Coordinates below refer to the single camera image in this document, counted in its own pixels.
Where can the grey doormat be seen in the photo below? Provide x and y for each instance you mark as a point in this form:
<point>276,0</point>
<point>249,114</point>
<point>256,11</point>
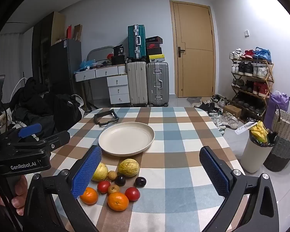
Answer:
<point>193,99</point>

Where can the wooden wardrobe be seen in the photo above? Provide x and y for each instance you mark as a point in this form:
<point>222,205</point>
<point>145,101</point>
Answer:
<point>44,41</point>

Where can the dark plum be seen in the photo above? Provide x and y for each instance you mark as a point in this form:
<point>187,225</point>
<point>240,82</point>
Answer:
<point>120,180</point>
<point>140,181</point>

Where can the cream round plate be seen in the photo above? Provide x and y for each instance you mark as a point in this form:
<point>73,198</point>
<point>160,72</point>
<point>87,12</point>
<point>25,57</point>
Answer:
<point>125,137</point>

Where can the woven laundry basket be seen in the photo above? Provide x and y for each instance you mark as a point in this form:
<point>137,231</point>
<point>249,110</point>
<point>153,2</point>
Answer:
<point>286,135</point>

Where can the teal suitcase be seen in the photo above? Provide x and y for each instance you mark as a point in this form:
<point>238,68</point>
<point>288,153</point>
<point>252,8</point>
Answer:
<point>133,41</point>

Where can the red tomato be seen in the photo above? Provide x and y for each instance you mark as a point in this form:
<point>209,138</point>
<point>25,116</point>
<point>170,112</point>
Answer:
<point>103,186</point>
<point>132,193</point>

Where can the white curtain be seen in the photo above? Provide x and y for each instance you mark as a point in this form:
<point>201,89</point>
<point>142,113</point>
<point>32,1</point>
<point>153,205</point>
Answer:
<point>12,62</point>

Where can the white trash bin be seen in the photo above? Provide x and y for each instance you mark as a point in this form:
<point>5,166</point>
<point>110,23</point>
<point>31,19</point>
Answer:
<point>253,157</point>

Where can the cardboard box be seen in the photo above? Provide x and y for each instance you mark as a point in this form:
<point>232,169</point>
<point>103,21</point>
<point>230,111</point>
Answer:
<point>232,111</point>

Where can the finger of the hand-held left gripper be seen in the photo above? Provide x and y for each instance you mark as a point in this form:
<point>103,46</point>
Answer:
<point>55,140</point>
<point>30,130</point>

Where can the red object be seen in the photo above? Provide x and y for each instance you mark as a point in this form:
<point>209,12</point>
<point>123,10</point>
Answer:
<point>109,56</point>

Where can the shoe rack with shoes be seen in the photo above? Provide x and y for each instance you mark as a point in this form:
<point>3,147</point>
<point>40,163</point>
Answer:
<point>246,69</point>

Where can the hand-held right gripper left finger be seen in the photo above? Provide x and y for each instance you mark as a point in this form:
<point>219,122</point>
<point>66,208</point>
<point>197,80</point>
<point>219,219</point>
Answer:
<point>87,171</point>

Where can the yellow plastic bag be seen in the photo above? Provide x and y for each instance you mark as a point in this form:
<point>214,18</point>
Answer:
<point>258,130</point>

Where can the rough yellow-green guava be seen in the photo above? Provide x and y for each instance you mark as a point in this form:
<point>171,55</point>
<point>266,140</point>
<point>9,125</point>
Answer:
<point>128,168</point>

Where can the white desk with drawers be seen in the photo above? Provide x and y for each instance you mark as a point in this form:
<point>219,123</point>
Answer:
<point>117,81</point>

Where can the black printed bag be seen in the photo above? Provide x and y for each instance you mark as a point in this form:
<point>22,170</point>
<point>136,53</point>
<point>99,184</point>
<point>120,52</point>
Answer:
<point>119,50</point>

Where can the small brown round fruit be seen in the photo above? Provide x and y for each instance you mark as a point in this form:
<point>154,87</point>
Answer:
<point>113,189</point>
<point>112,175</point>

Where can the pile of black jackets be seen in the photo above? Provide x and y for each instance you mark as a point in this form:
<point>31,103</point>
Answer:
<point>33,94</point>

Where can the dark refrigerator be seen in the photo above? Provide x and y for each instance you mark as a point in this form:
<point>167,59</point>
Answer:
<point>64,67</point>

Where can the orange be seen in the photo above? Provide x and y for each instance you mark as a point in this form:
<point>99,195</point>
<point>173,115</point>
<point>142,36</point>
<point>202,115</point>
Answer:
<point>118,201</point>
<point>89,196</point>

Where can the wooden shoe rack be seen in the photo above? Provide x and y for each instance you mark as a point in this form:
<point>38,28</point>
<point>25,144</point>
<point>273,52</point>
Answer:
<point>268,78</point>

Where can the white paper tag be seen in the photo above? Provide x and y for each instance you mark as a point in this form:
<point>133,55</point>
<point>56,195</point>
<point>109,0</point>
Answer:
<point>243,128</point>

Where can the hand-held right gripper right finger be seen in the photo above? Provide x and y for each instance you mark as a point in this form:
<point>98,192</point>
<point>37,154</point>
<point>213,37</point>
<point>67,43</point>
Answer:
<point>215,171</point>

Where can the yellow and black shoe box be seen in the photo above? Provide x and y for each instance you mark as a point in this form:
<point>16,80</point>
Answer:
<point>156,58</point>

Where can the black backpack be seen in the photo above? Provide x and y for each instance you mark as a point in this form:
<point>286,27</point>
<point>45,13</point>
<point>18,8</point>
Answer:
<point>66,111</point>

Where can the silver suitcase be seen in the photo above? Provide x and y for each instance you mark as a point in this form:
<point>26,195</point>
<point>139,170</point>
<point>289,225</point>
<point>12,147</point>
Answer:
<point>157,84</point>

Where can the blue plastic bag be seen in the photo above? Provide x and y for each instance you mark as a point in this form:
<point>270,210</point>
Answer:
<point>87,64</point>

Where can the person's left hand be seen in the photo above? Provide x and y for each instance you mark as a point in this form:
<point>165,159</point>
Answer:
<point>18,188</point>

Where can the wooden door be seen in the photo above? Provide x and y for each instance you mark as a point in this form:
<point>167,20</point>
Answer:
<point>195,53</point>

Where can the smooth yellow-green guava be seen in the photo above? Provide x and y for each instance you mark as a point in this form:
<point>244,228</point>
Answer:
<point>101,172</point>

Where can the red and black shoe box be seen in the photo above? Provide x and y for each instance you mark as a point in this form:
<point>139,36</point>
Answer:
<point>154,45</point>

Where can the brown cardboard piece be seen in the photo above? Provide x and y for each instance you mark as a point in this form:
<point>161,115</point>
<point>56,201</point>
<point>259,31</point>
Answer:
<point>77,32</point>

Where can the scattered pile of shoes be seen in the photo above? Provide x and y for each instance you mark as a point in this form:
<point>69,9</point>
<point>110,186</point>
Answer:
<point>228,120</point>

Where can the grey framed mirror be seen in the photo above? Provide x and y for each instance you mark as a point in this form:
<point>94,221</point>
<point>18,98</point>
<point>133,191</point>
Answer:
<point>96,53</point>

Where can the purple bag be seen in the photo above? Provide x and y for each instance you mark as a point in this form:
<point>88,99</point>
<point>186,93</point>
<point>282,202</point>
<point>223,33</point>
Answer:
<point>276,104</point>

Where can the beige suitcase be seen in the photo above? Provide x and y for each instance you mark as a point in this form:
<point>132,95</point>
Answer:
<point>137,84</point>

